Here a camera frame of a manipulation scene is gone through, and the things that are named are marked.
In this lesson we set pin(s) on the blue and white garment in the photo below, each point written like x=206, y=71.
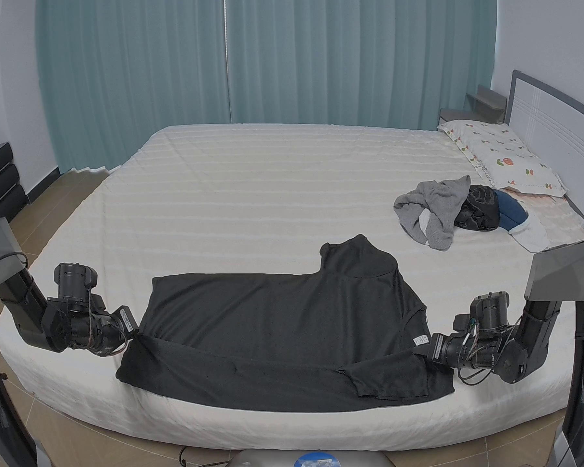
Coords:
x=513, y=212

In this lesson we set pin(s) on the black T-shirt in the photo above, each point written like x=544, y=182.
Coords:
x=282, y=319

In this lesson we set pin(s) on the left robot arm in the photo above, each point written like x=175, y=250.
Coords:
x=24, y=309

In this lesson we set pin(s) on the white printed pillow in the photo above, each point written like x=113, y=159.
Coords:
x=506, y=156

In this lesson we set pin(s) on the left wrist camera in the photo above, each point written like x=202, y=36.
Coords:
x=126, y=319

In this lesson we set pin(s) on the grey garment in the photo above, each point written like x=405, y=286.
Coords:
x=438, y=207

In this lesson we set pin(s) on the grey bedside table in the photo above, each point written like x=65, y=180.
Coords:
x=479, y=107

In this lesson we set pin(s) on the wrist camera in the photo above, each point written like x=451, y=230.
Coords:
x=126, y=319
x=436, y=347

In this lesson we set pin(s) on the blue-green curtain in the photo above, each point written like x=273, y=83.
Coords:
x=136, y=66
x=360, y=46

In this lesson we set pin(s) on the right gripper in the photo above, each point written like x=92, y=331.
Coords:
x=460, y=350

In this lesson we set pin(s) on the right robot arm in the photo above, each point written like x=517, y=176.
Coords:
x=564, y=270

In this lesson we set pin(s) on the bed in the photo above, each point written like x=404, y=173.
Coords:
x=272, y=183

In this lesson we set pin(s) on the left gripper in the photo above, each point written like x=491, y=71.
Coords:
x=102, y=333

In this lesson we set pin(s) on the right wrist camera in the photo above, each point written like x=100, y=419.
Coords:
x=436, y=347

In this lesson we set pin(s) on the black shiny garment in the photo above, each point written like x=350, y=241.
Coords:
x=477, y=209

